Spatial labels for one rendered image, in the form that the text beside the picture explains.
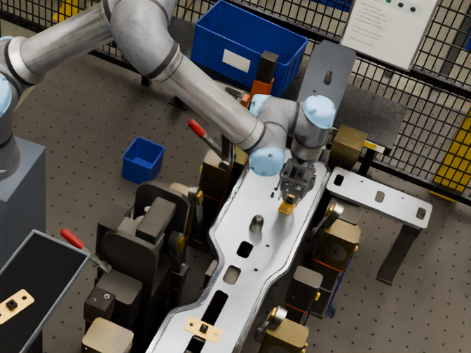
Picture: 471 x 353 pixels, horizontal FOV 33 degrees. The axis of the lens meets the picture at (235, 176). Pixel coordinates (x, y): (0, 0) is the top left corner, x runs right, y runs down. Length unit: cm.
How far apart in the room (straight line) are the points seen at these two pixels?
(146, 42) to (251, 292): 66
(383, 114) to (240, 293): 81
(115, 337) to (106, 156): 97
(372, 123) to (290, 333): 81
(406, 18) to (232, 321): 101
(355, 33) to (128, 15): 96
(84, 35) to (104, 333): 64
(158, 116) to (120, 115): 13
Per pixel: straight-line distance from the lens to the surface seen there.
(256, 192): 209
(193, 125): 202
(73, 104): 270
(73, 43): 177
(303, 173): 191
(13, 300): 162
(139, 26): 157
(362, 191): 218
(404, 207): 219
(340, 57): 208
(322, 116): 179
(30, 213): 206
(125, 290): 174
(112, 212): 187
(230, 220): 201
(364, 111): 239
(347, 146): 221
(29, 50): 184
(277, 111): 179
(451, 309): 243
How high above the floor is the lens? 251
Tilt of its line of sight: 46 degrees down
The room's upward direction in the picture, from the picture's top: 14 degrees clockwise
